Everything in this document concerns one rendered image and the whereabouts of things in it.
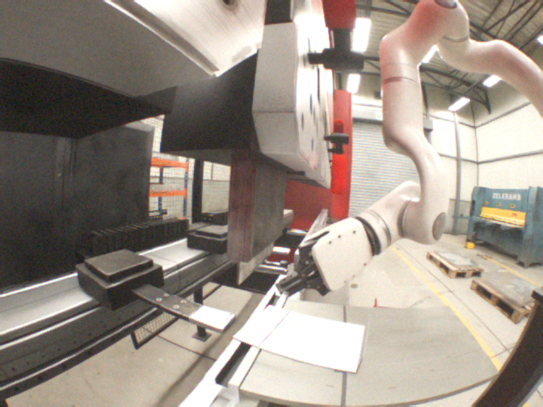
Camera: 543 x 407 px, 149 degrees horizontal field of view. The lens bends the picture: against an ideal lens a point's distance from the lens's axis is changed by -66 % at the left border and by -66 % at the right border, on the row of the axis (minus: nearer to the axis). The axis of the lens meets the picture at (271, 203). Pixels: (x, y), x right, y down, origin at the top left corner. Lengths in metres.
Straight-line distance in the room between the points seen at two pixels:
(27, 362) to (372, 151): 7.92
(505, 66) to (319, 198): 2.16
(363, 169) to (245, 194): 7.49
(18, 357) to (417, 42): 0.82
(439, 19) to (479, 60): 0.15
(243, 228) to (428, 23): 0.48
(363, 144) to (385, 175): 1.28
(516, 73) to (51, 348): 0.88
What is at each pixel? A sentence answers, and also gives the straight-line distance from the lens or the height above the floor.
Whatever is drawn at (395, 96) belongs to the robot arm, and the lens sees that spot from 0.45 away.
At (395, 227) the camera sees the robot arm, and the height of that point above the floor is 1.11.
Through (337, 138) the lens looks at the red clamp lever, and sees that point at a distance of 0.35.
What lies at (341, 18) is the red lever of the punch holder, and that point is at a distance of 0.16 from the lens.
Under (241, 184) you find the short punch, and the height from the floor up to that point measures 1.16.
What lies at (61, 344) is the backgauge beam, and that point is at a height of 0.94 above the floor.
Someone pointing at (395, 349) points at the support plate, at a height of 1.00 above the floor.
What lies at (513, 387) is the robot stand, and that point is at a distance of 0.66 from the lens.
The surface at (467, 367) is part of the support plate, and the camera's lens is 0.27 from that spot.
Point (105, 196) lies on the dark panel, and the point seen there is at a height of 1.11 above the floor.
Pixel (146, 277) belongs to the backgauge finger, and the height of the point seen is 1.01.
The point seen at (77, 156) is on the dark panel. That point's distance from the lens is 0.62.
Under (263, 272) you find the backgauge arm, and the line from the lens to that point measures 0.85.
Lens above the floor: 1.16
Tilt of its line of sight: 4 degrees down
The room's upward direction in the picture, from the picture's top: 4 degrees clockwise
